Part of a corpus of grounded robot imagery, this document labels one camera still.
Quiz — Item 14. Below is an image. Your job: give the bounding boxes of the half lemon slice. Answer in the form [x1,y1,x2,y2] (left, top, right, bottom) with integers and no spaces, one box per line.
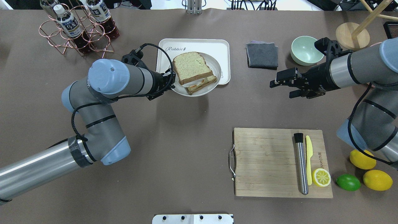
[312,168,331,187]

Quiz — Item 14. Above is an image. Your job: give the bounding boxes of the yellow lemon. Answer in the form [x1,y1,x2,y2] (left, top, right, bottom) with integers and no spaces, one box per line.
[349,149,377,170]
[363,170,393,191]

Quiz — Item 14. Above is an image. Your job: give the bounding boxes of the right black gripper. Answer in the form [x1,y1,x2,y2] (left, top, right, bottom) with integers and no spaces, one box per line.
[270,68,333,99]

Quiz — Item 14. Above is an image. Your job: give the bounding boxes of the aluminium frame post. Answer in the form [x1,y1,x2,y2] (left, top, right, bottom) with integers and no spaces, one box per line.
[185,0,203,15]

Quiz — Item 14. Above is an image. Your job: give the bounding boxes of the dark tea bottle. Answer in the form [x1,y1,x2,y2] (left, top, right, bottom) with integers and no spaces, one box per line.
[86,0,120,40]

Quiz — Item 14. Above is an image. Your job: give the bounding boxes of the green lime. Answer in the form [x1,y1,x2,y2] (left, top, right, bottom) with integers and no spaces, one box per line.
[336,174,361,191]

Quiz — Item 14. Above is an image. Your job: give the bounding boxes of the white plate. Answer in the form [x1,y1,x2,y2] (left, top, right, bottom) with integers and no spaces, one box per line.
[169,52,222,97]

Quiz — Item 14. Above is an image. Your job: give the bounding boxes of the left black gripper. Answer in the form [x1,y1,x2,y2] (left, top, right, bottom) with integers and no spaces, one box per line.
[146,69,175,100]

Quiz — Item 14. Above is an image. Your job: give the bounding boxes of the tea bottle front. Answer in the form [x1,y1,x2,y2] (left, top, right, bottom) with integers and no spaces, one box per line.
[53,4,91,54]

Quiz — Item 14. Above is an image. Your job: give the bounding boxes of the grey folded cloth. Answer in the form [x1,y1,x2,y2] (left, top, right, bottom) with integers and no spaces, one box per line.
[246,41,278,70]

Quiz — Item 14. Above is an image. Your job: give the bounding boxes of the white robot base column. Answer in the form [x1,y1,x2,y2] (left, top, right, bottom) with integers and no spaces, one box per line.
[152,214,234,224]

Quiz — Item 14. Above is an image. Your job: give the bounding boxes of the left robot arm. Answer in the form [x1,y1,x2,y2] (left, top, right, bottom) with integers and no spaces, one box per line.
[1,59,175,205]

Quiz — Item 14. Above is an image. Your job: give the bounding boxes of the wooden mug tree stand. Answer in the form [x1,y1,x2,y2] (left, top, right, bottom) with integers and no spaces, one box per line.
[336,0,398,51]

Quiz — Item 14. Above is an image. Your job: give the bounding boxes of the steel muddler rod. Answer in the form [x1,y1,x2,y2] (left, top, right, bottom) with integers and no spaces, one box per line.
[293,133,309,195]

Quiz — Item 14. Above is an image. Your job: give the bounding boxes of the wooden cutting board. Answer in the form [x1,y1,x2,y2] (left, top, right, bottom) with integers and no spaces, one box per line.
[233,128,333,198]

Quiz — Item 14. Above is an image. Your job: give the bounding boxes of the bread slice sandwich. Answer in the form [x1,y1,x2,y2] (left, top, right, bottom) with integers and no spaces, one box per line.
[173,52,218,95]

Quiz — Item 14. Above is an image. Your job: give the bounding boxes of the yellow plastic knife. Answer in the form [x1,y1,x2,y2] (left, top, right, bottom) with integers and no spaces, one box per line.
[305,136,313,186]

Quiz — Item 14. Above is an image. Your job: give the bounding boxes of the cream serving tray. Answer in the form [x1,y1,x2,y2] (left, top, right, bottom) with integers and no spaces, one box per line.
[157,39,230,87]

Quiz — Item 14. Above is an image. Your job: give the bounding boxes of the tea bottle middle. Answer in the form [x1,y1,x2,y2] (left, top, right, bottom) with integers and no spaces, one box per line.
[39,0,61,19]

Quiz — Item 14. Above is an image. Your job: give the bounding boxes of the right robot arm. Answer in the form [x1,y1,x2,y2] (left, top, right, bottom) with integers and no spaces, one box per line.
[270,37,398,169]

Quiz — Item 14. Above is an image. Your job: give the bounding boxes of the mint green bowl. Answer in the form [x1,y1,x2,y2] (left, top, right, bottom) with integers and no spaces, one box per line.
[290,36,324,66]

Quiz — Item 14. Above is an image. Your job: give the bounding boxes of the copper wire bottle rack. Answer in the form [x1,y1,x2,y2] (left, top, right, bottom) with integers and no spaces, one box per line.
[39,0,119,58]

